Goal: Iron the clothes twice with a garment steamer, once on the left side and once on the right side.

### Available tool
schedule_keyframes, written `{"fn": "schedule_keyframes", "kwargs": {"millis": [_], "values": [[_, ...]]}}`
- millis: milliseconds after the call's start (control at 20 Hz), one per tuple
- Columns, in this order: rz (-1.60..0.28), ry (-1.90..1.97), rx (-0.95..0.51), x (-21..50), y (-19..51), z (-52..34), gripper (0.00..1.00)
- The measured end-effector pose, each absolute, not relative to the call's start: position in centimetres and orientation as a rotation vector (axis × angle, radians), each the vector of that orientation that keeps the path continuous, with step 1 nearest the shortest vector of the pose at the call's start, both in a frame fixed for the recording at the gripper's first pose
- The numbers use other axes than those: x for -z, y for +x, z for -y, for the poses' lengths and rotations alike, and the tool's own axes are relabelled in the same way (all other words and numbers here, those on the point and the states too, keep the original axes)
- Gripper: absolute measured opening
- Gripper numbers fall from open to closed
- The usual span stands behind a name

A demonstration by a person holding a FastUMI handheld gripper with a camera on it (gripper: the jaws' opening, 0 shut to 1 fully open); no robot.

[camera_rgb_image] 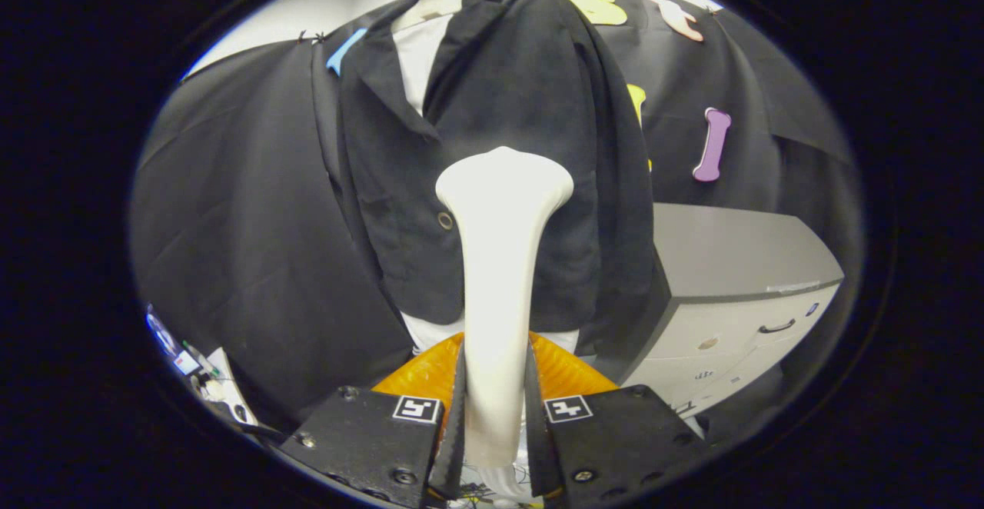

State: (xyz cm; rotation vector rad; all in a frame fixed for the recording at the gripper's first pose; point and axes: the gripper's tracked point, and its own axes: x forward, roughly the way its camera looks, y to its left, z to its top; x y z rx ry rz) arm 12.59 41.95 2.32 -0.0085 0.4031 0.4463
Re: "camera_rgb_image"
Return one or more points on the white electronic device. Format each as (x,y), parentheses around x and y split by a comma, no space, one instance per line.
(219,386)

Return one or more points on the white shirt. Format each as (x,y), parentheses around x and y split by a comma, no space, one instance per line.
(421,63)

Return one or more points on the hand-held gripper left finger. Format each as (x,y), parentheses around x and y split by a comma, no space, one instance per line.
(453,432)

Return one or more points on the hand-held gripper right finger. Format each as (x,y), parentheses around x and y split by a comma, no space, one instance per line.
(538,440)

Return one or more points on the black backdrop cloth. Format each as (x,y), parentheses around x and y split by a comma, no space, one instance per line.
(246,224)

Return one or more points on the grey cabinet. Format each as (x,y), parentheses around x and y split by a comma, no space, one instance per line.
(730,255)

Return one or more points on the cream mannequin hanger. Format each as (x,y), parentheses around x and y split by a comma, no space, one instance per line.
(430,5)

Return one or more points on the black suit jacket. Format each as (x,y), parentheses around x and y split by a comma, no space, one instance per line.
(523,78)

